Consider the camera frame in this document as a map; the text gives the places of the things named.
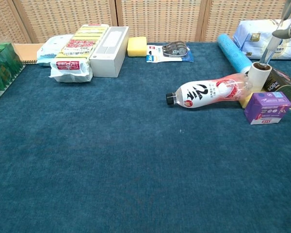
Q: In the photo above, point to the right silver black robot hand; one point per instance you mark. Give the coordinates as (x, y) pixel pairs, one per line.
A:
(285, 33)

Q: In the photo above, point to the large white blue wipes pack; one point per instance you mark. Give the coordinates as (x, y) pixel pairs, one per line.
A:
(252, 36)

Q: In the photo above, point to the dark tin can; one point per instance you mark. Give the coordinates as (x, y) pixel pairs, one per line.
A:
(286, 85)

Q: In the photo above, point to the blue patterned roll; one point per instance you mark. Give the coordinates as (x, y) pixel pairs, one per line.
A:
(235, 54)

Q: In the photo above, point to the white paper roll core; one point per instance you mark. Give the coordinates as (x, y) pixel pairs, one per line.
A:
(257, 80)

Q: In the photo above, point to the small purple box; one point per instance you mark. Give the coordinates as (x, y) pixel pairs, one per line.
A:
(266, 109)

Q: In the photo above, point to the small yellow sponge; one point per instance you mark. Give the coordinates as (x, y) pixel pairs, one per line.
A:
(246, 102)

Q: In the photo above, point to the plastic bottle white red label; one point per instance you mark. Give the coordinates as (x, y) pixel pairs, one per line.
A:
(203, 94)

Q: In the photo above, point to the correction tape blister pack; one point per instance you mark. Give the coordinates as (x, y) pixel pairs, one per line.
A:
(169, 52)

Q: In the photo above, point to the woven wooden folding screen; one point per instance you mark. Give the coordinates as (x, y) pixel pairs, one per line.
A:
(160, 19)

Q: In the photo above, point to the yellow sponge block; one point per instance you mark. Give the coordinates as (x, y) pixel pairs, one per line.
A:
(137, 46)

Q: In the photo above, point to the white power strip box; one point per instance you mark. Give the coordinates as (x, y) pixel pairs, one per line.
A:
(109, 53)

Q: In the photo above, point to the dark blue table mat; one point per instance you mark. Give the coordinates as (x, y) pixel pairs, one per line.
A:
(123, 157)

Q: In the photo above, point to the yellow green sponge multipack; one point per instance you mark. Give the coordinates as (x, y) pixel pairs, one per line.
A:
(77, 48)

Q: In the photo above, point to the light blue wipes pack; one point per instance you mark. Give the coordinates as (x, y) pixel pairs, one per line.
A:
(51, 48)

